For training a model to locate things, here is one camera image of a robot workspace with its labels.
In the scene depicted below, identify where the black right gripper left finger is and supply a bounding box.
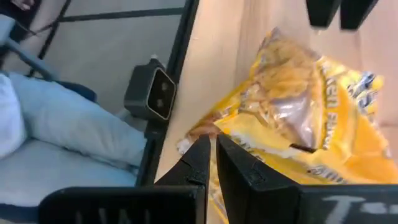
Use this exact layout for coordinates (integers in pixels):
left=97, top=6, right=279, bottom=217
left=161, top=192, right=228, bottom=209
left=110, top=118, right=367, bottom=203
left=154, top=134, right=211, bottom=187

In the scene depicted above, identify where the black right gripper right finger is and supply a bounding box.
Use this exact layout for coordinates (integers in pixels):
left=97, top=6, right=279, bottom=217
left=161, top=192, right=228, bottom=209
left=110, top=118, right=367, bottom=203
left=217, top=134, right=301, bottom=224

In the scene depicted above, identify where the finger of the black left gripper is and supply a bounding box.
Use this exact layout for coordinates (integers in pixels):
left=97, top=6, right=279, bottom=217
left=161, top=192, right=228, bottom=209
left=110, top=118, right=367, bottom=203
left=340, top=0, right=379, bottom=31
left=306, top=0, right=343, bottom=28

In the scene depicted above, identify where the yellow Maruchan chicken ramen pack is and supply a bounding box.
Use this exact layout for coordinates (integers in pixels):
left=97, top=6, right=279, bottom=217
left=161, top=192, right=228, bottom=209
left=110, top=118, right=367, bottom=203
left=186, top=27, right=391, bottom=162
left=176, top=136, right=398, bottom=224

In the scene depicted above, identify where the person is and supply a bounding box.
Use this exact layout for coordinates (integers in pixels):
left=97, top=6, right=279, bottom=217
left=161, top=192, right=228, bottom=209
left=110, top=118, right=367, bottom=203
left=0, top=72, right=147, bottom=208

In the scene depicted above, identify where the person's hand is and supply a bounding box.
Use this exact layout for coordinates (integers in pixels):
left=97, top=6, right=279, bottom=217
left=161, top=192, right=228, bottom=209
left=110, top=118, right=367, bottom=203
left=11, top=0, right=35, bottom=11

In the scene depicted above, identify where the black table-level camera box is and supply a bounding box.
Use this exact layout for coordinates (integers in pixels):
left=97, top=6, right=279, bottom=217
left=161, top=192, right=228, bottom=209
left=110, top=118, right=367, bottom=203
left=123, top=57, right=178, bottom=124

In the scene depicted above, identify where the grey chair frame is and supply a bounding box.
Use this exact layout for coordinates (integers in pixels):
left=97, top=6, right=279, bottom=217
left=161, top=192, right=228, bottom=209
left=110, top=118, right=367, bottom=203
left=0, top=14, right=58, bottom=82

